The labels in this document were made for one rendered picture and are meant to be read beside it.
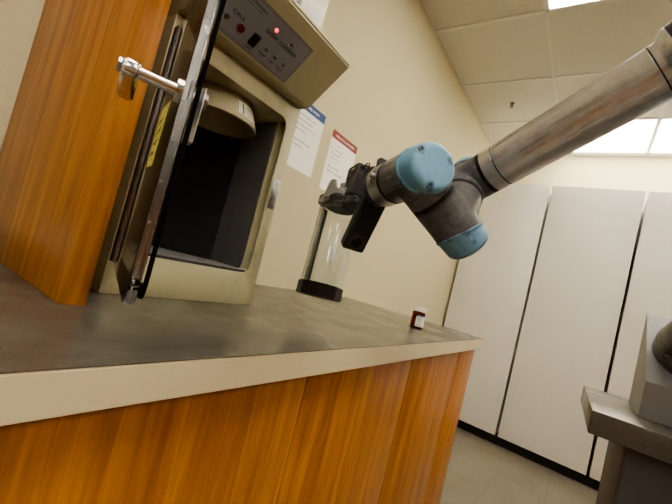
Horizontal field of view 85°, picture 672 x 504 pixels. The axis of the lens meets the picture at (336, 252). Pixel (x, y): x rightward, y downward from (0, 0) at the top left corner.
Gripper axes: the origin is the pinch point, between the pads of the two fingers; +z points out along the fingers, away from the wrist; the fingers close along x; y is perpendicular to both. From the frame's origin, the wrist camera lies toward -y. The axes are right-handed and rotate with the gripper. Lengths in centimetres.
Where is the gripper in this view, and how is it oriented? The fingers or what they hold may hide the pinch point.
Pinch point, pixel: (339, 212)
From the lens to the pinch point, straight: 84.4
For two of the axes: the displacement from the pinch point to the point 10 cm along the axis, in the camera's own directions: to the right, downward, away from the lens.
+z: -3.5, 0.3, 9.3
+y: 2.6, -9.6, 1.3
